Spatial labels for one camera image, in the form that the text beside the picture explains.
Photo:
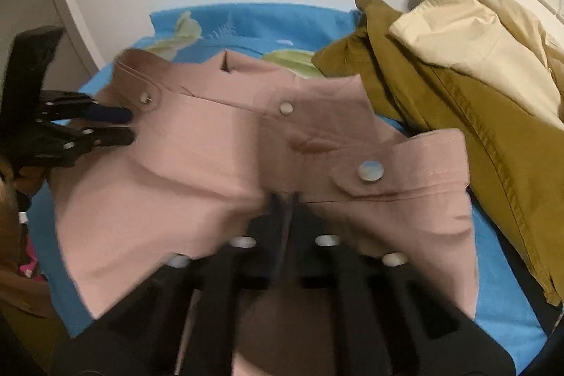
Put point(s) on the olive green jacket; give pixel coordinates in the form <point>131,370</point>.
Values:
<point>484,129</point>

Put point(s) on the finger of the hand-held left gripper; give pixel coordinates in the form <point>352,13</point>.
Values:
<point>112,137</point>
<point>112,114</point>

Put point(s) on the blue floral bedsheet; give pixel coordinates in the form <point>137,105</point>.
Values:
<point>273,28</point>

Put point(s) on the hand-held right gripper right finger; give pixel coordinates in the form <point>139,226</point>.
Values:
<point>299,222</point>

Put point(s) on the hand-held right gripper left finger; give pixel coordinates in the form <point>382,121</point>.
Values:
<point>275,222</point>

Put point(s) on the person's left hand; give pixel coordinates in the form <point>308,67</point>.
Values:
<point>26,178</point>

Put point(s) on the person's olive clothing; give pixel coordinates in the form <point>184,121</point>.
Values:
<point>26,314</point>

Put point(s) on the cream jacket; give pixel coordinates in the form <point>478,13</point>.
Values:
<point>462,37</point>

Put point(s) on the pink jacket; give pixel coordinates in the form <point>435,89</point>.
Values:
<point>211,147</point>

